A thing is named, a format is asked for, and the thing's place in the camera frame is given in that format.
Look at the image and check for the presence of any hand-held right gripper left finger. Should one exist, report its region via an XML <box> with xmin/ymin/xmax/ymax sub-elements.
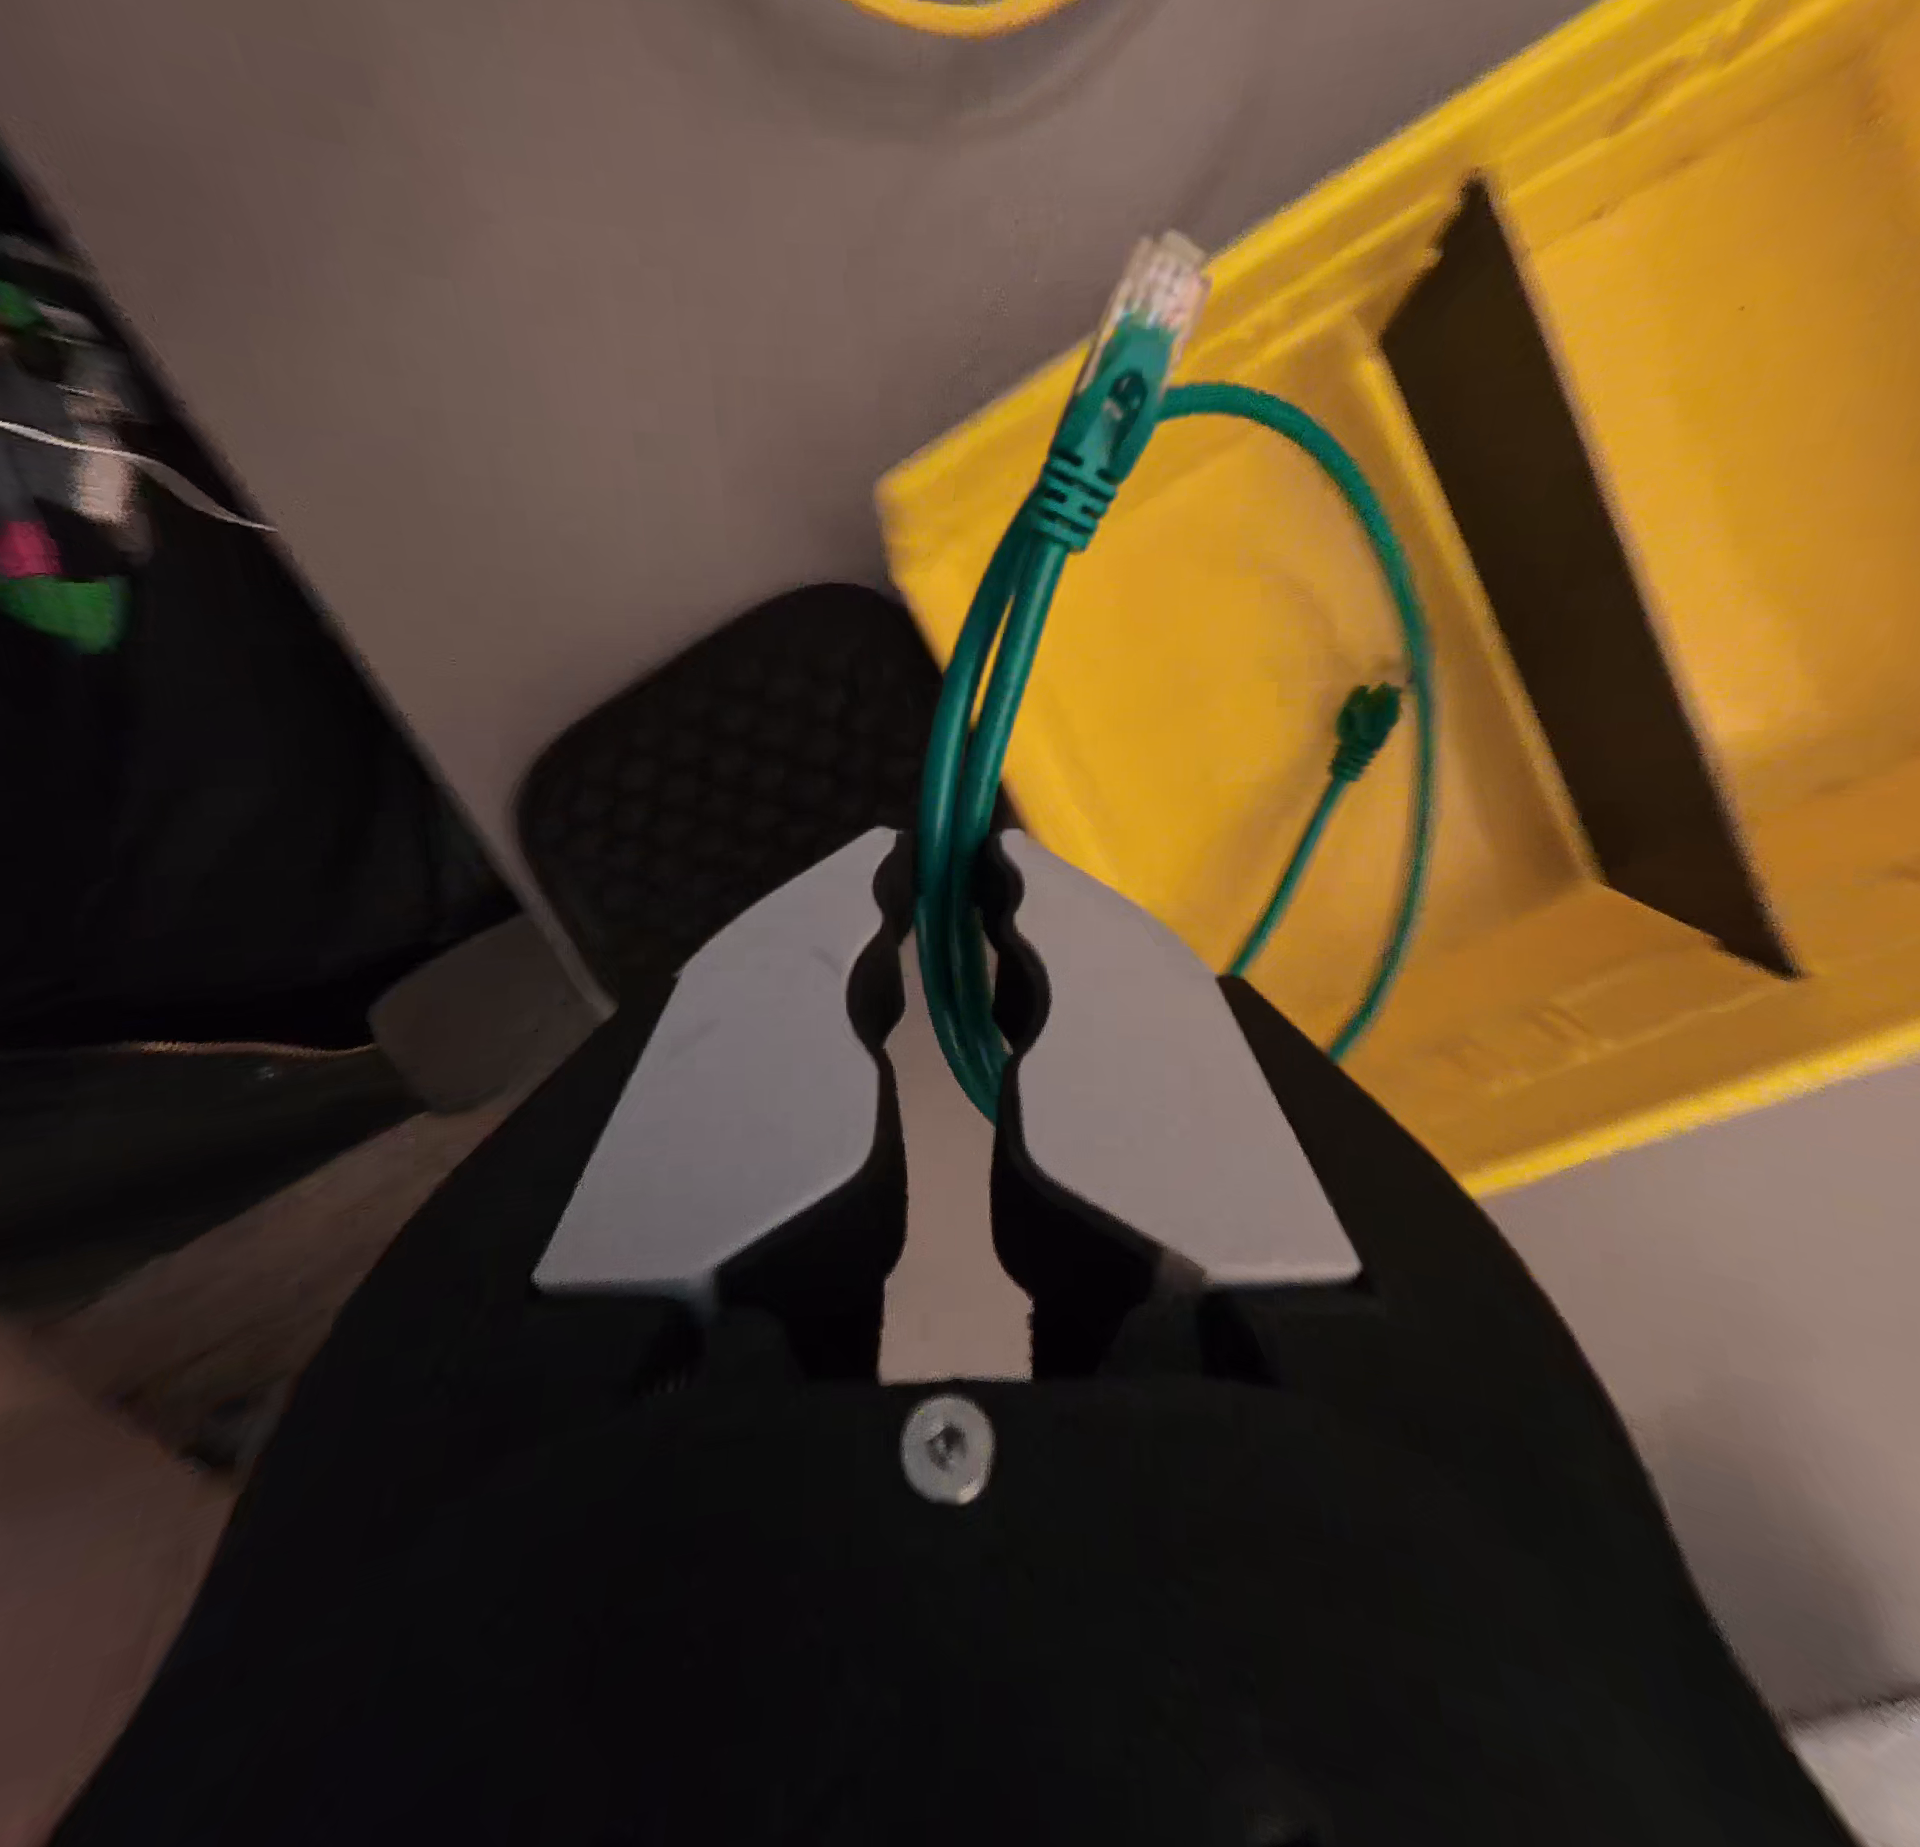
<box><xmin>531</xmin><ymin>827</ymin><xmax>914</xmax><ymax>1305</ymax></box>

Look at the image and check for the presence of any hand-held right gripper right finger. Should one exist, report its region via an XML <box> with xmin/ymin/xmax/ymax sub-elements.
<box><xmin>981</xmin><ymin>825</ymin><xmax>1364</xmax><ymax>1294</ymax></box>

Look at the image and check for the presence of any green ethernet cable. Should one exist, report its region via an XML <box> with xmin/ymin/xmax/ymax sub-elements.
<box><xmin>914</xmin><ymin>228</ymin><xmax>1439</xmax><ymax>1129</ymax></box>

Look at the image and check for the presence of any yellow plastic bin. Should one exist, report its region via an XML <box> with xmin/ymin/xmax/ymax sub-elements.
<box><xmin>874</xmin><ymin>0</ymin><xmax>1920</xmax><ymax>1203</ymax></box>

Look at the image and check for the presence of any black textured pad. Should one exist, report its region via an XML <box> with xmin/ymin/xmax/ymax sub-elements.
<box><xmin>517</xmin><ymin>581</ymin><xmax>964</xmax><ymax>1012</ymax></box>

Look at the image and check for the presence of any colourful printed clothing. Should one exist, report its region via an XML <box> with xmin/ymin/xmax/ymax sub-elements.
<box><xmin>0</xmin><ymin>233</ymin><xmax>274</xmax><ymax>661</ymax></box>

